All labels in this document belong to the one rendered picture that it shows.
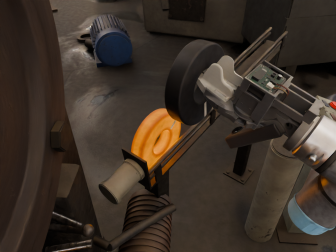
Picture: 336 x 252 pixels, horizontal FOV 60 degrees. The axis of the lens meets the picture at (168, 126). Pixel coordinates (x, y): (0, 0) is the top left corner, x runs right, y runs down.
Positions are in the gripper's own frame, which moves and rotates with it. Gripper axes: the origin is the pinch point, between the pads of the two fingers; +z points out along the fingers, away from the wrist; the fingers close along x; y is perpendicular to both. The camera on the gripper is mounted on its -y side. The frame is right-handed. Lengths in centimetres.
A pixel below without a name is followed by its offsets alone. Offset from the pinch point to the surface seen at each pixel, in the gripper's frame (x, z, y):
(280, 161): -34, -23, -38
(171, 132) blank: -3.4, 2.9, -22.3
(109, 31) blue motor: -99, 121, -94
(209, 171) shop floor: -56, -2, -95
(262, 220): -34, -33, -70
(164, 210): 7.1, -7.0, -35.3
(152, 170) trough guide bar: 6.2, -0.2, -25.8
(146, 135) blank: 5.0, 4.4, -17.7
